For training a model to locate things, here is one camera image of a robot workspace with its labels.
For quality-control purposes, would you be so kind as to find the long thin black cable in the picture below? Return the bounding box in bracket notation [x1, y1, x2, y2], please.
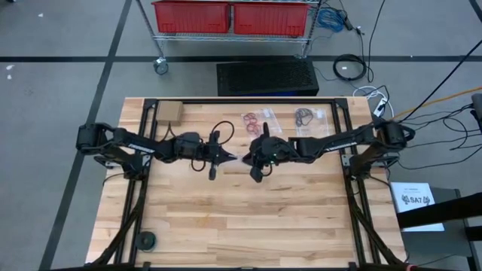
[365, 0, 388, 84]

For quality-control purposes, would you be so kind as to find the red plastic bin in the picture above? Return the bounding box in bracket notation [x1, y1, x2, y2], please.
[232, 2, 310, 38]
[151, 0, 231, 34]

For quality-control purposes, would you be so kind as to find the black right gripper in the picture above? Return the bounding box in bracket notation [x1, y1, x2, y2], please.
[242, 121, 291, 184]

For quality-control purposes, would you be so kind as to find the white cable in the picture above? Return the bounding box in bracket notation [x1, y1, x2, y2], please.
[352, 85, 395, 120]

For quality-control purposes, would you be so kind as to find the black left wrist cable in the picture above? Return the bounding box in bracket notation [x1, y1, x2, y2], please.
[190, 120, 236, 173]

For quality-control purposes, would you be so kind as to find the small cardboard box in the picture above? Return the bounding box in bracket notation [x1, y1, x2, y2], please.
[154, 100, 185, 127]

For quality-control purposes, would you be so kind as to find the grey stand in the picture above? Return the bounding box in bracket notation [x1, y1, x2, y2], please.
[401, 187, 474, 271]

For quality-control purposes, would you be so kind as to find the white printed paper sheet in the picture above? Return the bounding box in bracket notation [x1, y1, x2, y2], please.
[389, 181, 446, 233]

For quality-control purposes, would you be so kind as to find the black tape roll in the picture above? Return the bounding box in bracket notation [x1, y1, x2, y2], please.
[135, 230, 157, 253]

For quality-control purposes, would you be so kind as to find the black cable coil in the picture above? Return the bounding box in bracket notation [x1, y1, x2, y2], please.
[332, 53, 368, 82]

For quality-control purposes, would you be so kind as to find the black perforated metal box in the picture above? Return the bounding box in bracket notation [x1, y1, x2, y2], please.
[215, 57, 320, 97]

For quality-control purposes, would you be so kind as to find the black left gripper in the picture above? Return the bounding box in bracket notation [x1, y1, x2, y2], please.
[198, 129, 238, 181]

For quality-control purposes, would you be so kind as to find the grey device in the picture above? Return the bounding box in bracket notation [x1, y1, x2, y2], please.
[470, 93, 482, 133]

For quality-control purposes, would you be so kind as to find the blue cable coil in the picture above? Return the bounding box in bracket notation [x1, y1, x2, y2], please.
[316, 6, 346, 33]

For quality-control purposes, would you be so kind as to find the cart caster wheel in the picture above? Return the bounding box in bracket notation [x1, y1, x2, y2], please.
[153, 56, 169, 76]

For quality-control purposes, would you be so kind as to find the white power strip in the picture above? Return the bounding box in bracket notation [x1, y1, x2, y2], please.
[372, 96, 389, 118]

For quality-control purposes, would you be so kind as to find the black beam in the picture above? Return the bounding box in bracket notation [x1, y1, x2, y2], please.
[396, 190, 482, 230]

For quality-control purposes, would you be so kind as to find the thick black cable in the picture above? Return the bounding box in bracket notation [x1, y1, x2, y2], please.
[395, 47, 482, 124]

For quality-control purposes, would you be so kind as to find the chrome wire shelf cart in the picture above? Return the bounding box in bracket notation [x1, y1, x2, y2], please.
[135, 0, 324, 76]

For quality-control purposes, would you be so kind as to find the yellow cable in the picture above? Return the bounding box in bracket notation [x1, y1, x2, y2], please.
[376, 86, 482, 126]

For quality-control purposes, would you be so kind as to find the thin black floor cable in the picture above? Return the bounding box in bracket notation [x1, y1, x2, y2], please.
[398, 145, 482, 170]
[412, 103, 482, 151]

